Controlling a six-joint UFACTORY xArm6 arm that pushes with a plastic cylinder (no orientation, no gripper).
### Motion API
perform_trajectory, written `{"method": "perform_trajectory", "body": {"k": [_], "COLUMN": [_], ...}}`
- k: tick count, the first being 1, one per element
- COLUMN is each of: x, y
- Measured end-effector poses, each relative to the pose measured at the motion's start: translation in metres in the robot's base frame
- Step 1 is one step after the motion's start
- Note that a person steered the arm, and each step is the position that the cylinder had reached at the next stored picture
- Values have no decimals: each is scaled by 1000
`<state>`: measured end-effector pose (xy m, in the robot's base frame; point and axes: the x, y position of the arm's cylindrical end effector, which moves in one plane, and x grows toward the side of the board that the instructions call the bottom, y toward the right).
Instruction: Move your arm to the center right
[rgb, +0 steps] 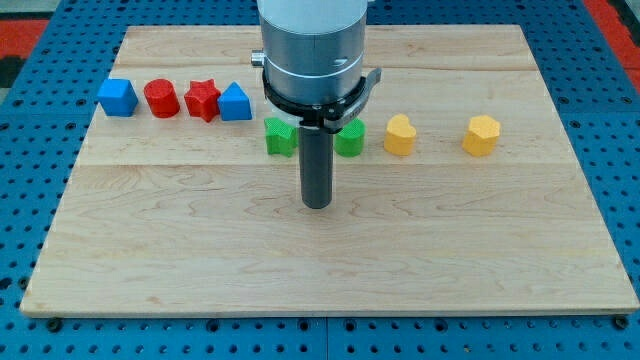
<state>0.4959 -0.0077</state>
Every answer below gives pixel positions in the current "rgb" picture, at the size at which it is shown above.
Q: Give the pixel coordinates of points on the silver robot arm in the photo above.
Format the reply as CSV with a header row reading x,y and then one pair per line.
x,y
313,49

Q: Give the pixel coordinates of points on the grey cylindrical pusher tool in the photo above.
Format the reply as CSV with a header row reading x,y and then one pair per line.
x,y
316,167

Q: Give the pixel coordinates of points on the green cylinder block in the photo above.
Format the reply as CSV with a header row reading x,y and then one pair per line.
x,y
349,142

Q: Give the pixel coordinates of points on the green star block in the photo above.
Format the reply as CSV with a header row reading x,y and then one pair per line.
x,y
280,137

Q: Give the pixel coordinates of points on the yellow heart block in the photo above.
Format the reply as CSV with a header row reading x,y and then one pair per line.
x,y
400,135

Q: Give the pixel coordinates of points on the blue triangle block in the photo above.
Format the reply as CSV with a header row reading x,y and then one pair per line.
x,y
234,104

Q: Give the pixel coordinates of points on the wooden board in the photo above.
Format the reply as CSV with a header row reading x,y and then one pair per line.
x,y
183,218

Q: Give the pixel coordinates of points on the red star block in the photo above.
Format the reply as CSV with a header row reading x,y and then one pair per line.
x,y
202,99

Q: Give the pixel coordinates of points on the yellow hexagon block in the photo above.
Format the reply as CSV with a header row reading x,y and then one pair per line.
x,y
481,136

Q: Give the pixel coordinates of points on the red cylinder block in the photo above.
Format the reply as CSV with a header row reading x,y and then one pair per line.
x,y
161,98

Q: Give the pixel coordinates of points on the blue cube block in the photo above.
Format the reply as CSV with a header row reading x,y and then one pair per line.
x,y
117,97

